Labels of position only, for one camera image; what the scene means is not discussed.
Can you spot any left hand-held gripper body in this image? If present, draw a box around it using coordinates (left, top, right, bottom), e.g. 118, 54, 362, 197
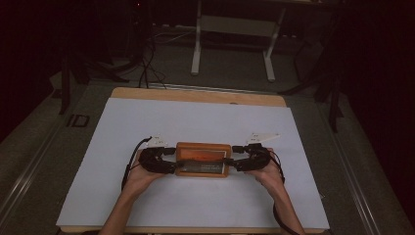
138, 133, 171, 175

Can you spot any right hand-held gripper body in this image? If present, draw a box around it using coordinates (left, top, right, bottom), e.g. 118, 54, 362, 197
240, 131, 281, 173

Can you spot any orange wooden box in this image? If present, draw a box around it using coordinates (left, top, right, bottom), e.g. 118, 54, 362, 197
174, 141, 233, 179

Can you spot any person's left hand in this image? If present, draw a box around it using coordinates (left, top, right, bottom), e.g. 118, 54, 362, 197
124, 149, 166, 198

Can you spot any person's right hand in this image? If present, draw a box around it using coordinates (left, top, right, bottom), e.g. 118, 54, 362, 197
250, 148, 286, 195

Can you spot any white paper sheet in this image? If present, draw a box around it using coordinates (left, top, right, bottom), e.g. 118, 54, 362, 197
55, 97, 331, 230

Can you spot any black tripod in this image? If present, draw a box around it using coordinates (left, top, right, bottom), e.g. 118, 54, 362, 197
279, 28, 346, 134

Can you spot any black stand with legs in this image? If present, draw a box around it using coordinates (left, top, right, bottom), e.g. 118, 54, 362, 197
58, 45, 131, 116

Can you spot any aluminium floor rail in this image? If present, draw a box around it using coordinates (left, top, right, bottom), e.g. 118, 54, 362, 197
147, 81, 279, 96
319, 102, 384, 235
0, 120, 67, 226

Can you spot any bundle of black floor cables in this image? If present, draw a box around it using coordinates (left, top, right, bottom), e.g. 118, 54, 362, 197
136, 28, 168, 90

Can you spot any white metal desk frame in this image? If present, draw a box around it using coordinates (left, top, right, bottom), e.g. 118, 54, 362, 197
190, 0, 288, 83

